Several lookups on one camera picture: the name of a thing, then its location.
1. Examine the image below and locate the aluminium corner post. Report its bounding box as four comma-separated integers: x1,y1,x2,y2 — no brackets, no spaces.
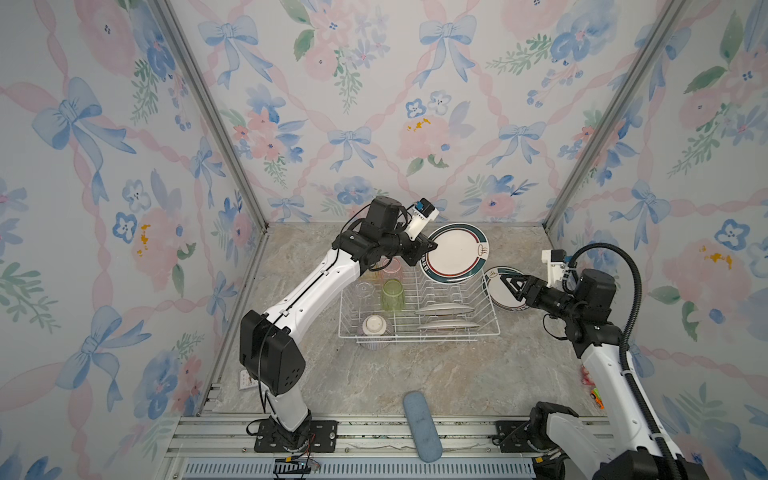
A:
148,0,268,234
543,0,689,234

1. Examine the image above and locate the white plate in rack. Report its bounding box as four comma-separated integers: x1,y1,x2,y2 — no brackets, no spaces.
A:
418,319,480,331

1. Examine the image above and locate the right aluminium corner post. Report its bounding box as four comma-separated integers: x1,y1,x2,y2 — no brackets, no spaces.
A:
543,0,689,234

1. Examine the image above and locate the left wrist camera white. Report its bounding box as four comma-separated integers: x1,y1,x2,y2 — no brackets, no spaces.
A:
405,198,439,241

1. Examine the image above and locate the small white square clock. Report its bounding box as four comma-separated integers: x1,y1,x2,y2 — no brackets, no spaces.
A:
239,369,254,390

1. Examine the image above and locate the pink translucent plastic cup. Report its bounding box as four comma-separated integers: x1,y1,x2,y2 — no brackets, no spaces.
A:
380,258,404,282

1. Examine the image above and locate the green translucent plastic cup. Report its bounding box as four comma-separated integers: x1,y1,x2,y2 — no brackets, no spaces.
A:
381,278,406,312

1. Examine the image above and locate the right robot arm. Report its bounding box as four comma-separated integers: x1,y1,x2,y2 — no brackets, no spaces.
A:
501,269,707,479

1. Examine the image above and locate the blue oval sponge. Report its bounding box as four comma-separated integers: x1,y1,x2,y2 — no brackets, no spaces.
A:
403,391,443,463

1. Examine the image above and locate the white wire dish rack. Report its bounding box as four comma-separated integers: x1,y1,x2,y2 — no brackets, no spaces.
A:
337,258,500,345

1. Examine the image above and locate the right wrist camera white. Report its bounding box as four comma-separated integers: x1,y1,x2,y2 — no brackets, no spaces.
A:
541,249,569,288

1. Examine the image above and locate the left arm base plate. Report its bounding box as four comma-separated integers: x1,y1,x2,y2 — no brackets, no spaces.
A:
252,418,339,454

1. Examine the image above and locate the white plate green rim logo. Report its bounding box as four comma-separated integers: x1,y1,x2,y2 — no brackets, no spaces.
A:
415,302,475,316

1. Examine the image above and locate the clear plastic cup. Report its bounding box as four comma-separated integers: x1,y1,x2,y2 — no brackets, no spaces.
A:
353,281,376,306

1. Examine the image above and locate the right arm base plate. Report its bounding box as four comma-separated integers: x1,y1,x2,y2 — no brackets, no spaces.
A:
491,420,538,453

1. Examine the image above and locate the left aluminium corner post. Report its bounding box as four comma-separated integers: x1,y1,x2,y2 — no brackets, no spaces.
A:
148,0,268,234

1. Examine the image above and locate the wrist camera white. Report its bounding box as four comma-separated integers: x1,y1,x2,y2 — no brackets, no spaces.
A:
541,249,569,288
405,198,439,241

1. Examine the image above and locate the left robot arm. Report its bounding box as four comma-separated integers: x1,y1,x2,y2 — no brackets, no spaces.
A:
238,196,438,452

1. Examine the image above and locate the white plate red green rim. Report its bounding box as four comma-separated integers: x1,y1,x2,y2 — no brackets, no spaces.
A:
484,266,528,311
419,223,490,284

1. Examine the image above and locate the yellow translucent plastic cup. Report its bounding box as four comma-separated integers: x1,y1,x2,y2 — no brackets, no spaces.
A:
360,271,386,284

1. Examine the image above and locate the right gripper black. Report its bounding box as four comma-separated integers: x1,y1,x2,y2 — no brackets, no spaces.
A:
501,275,582,324

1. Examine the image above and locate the aluminium front rail frame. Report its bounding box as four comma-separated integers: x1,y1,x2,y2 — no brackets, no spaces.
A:
157,413,682,480

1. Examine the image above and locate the white ribbed bowl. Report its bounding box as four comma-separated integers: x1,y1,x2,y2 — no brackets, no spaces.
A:
357,314,390,351

